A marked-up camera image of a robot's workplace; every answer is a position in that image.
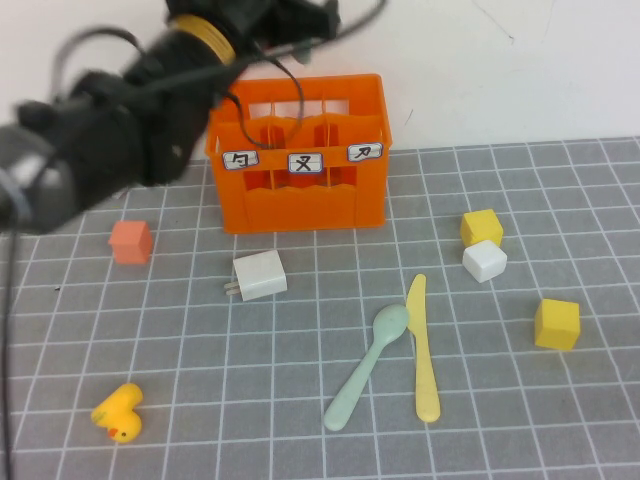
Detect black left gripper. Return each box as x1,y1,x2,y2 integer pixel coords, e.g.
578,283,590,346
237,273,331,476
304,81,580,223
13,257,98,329
224,0,301,56

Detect pale green plastic spoon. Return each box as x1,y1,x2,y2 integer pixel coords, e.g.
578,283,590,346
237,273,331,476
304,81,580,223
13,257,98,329
323,303,411,432

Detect yellow plastic knife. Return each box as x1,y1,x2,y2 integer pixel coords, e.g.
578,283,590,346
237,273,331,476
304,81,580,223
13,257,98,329
405,273,442,424

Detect orange plastic cutlery holder crate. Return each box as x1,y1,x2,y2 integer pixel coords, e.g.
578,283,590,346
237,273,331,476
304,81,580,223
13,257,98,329
205,73,392,236

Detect white label spoon character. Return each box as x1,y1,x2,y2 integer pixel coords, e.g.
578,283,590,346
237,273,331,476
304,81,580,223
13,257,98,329
222,151,260,173

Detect white label fork character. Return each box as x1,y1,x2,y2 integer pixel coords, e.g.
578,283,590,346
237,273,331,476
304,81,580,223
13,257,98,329
287,152,324,175

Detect white label knife character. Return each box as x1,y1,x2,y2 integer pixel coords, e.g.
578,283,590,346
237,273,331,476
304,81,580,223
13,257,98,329
347,143,384,163

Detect white charger plug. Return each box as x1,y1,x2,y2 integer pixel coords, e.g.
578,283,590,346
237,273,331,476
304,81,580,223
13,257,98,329
222,249,289,303

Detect salmon pink foam cube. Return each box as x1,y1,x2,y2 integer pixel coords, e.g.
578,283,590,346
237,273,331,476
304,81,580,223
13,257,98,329
108,220,154,266

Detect yellow foam cube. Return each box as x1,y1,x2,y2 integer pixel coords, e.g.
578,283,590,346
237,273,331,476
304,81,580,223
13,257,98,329
533,298,581,351
459,209,504,249

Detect white foam cube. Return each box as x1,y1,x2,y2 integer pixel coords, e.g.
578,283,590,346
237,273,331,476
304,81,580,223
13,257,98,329
461,239,508,285

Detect yellow rubber duck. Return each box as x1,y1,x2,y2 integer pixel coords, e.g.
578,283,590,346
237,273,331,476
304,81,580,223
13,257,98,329
90,382,145,445

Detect grey grid tablecloth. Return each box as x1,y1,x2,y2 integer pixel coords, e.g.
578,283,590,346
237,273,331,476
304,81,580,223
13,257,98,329
0,137,640,480

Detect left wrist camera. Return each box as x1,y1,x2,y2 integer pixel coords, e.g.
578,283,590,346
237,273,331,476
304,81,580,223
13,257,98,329
264,0,344,65

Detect thin black left gripper cable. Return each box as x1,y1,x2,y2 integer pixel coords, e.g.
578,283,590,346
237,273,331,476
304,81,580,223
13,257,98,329
219,49,307,151

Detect thick black left camera cable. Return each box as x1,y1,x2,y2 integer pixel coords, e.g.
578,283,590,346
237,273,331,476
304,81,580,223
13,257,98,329
0,0,389,480

